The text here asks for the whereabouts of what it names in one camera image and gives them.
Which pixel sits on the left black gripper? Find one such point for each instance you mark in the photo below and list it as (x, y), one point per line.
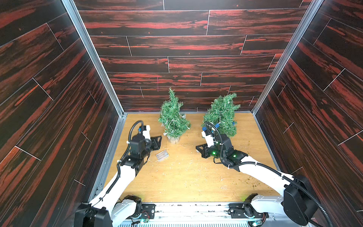
(153, 142)

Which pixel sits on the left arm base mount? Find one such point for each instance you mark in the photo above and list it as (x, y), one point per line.
(145, 211)

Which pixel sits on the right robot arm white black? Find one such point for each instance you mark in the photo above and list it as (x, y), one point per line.
(296, 198)

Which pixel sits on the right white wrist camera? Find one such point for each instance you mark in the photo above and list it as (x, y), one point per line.
(208, 137)

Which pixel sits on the small christmas tree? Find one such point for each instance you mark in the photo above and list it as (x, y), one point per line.
(174, 122)

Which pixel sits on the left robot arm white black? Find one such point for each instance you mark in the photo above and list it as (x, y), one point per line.
(105, 210)

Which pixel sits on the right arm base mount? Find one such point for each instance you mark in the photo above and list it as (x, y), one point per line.
(242, 210)

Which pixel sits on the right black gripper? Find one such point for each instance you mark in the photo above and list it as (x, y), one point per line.
(209, 149)

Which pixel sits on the left clear battery box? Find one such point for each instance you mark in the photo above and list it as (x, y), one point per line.
(162, 155)

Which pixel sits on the right decorated christmas tree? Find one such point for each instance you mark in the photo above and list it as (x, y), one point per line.
(222, 112)

